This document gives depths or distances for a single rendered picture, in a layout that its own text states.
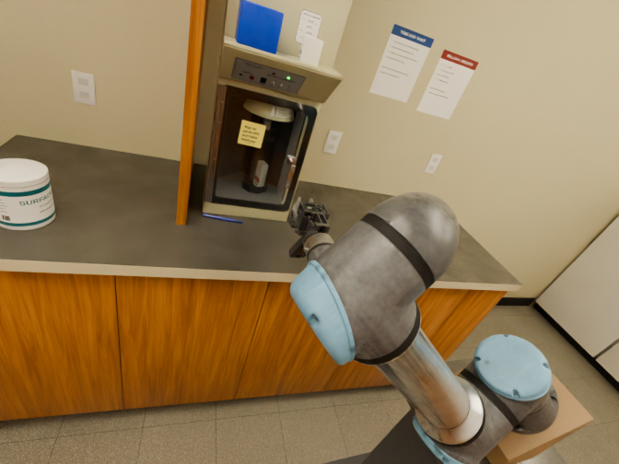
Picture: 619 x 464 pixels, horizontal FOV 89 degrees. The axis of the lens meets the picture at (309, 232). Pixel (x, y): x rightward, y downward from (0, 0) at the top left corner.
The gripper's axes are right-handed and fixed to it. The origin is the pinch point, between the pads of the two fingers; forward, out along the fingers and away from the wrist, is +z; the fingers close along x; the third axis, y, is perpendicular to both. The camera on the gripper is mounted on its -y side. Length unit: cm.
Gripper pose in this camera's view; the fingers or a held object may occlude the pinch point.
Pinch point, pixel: (298, 207)
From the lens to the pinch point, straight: 94.7
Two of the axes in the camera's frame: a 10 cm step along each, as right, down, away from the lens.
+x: -9.3, -0.9, -3.6
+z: -2.3, -6.0, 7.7
